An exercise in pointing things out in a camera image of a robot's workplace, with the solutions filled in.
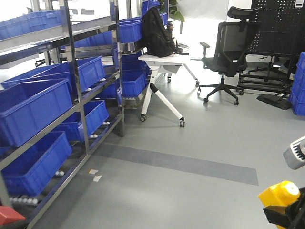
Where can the blue bin shelf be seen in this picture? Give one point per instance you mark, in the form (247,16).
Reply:
(30,173)
(27,108)

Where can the red block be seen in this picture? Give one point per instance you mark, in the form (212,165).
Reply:
(9,215)

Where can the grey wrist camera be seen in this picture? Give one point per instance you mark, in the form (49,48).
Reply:
(294,155)

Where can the black backpack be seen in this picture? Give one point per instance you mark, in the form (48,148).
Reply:
(159,41)

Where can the blue bin middle shelf front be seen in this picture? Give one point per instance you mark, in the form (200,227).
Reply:
(27,108)

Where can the blue bin bottom shelf front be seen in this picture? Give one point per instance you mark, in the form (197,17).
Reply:
(30,173)

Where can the black perforated pegboard cabinet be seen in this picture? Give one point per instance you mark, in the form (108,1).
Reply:
(281,35)

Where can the yellow block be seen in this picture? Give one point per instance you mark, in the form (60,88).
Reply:
(280,194)

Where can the steel rack with blue bins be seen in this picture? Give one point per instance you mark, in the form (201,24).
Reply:
(89,55)

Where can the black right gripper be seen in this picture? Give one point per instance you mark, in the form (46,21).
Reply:
(291,217)

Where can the black mesh office chair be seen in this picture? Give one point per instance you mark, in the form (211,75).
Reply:
(233,42)

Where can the stacked blue crates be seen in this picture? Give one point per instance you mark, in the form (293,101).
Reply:
(297,95)

